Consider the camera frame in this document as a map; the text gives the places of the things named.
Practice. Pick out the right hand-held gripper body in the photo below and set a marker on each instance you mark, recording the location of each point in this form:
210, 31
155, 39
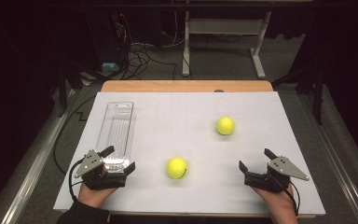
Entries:
273, 175

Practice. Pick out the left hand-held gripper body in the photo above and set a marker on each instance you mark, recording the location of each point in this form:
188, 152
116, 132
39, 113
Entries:
101, 175

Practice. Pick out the clear plastic container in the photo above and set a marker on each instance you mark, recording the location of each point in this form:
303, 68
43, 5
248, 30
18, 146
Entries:
117, 135

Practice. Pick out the yellow tennis ball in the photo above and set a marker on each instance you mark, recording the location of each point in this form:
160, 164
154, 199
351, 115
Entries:
176, 168
225, 125

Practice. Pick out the person's left hand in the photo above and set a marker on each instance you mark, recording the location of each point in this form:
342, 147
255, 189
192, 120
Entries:
92, 195

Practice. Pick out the person's right hand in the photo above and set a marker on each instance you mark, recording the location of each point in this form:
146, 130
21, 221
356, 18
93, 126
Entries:
278, 203

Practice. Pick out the black sleeve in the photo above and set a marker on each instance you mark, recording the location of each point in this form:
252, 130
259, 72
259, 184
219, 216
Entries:
85, 214

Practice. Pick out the white table mat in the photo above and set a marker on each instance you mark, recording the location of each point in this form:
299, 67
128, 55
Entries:
186, 149

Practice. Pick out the dark stand leg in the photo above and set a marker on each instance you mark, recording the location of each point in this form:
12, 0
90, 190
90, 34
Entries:
310, 84
62, 84

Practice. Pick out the teal small box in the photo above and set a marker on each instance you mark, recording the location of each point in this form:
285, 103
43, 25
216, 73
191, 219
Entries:
110, 66

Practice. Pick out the white metal stand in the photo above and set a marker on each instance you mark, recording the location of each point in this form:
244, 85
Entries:
223, 37

